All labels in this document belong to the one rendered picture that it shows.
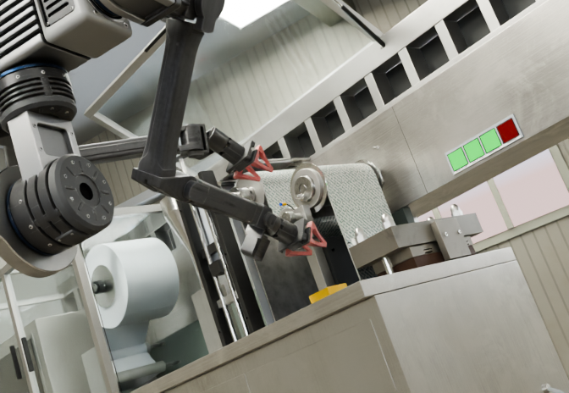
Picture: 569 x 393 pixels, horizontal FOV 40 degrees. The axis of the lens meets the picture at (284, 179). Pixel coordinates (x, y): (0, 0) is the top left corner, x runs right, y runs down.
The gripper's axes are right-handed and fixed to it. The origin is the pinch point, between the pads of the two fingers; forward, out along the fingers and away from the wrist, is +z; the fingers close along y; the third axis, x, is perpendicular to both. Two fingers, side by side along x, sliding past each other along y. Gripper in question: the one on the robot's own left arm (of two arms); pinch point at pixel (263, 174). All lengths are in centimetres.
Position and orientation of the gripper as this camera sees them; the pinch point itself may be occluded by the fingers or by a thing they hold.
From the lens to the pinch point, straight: 221.6
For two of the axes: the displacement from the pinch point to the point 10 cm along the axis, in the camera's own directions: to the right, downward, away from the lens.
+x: 2.0, -7.3, 6.6
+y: 6.2, -4.3, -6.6
